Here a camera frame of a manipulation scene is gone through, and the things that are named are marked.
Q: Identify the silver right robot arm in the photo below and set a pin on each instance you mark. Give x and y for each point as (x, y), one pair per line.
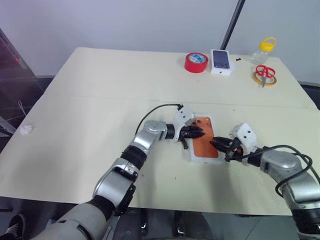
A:
(287, 165)

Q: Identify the black sneaker white sole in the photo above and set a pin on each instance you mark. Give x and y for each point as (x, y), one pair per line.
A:
(16, 225)

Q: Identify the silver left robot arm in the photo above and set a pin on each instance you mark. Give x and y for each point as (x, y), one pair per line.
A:
(142, 140)

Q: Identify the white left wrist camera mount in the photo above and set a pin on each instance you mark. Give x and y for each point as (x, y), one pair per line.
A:
(183, 115)

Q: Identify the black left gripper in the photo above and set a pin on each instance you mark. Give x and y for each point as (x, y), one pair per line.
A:
(185, 132)

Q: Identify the dark transparent equipment cabinet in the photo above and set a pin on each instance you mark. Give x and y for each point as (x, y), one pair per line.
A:
(15, 75)

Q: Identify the orange phone case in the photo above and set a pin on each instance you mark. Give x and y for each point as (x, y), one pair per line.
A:
(205, 150)

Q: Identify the clear jar yellow lid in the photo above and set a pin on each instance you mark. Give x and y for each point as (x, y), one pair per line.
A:
(260, 56)

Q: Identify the black slanted pole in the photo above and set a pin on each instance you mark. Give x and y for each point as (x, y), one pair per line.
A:
(232, 23)

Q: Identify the white crumpled tissue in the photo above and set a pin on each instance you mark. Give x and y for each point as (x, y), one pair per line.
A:
(26, 129)

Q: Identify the white box dark phone print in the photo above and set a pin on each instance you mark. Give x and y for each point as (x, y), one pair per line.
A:
(221, 60)

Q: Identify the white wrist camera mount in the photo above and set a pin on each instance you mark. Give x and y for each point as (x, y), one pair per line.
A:
(183, 115)
(246, 135)

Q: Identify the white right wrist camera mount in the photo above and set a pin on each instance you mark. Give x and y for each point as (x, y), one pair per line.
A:
(246, 135)

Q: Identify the red tape roll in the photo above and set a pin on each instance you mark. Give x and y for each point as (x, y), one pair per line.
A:
(196, 68)

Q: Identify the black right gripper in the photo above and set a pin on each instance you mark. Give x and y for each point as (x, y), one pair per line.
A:
(232, 152)

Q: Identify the yellow tape roll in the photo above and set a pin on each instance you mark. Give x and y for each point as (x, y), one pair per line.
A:
(272, 82)

